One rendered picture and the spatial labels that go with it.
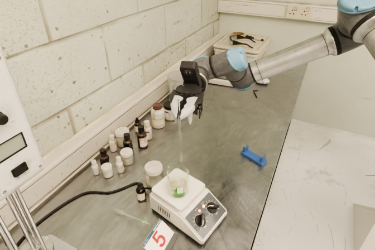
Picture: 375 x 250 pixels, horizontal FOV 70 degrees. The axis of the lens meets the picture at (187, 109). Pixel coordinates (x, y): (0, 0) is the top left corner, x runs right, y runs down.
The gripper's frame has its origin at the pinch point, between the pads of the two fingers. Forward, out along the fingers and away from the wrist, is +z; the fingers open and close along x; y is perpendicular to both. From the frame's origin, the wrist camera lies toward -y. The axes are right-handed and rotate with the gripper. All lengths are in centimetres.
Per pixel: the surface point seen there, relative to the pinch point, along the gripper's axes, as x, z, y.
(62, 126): 44.2, -9.8, 16.8
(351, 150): -59, -40, 37
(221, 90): -3, -81, 37
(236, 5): -5, -147, 4
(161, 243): 3.0, 14.2, 33.1
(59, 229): 33.2, 15.8, 33.7
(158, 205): 6.5, 5.2, 29.8
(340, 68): -77, -133, 41
